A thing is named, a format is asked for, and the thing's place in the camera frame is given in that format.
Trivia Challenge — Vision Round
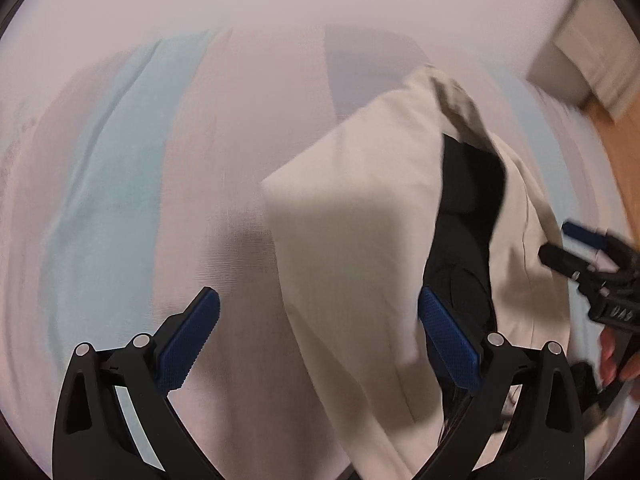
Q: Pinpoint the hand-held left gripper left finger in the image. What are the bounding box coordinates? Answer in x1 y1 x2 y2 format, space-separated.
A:
51 286 223 480

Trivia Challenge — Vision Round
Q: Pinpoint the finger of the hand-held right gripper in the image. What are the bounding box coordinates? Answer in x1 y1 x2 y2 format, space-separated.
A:
538 244 583 281
561 220 610 251

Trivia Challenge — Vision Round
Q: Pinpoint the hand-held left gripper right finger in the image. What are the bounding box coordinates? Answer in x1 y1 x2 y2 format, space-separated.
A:
417 286 587 480

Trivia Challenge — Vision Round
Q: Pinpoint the person's right hand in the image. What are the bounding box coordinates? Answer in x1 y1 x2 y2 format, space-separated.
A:
599 327 640 388

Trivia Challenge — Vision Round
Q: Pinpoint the pastel striped bed sheet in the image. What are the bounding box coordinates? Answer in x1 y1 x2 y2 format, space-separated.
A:
0 25 640 463

